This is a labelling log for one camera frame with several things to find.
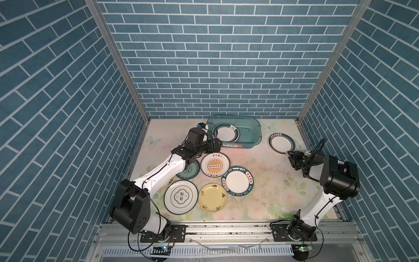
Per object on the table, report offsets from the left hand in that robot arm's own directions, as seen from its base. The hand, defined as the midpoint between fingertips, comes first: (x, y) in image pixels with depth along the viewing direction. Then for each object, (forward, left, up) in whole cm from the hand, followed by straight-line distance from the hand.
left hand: (219, 143), depth 83 cm
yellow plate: (-21, +3, -18) cm, 28 cm away
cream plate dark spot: (-17, +30, -20) cm, 40 cm away
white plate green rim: (+15, -42, -19) cm, 49 cm away
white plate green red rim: (+23, -7, -18) cm, 30 cm away
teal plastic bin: (+28, -23, -17) cm, 40 cm away
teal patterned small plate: (-5, +15, -19) cm, 25 cm away
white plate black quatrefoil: (-21, +20, -20) cm, 35 cm away
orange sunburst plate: (-2, +2, -19) cm, 19 cm away
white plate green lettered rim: (-11, -11, -20) cm, 26 cm away
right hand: (+5, -45, -16) cm, 48 cm away
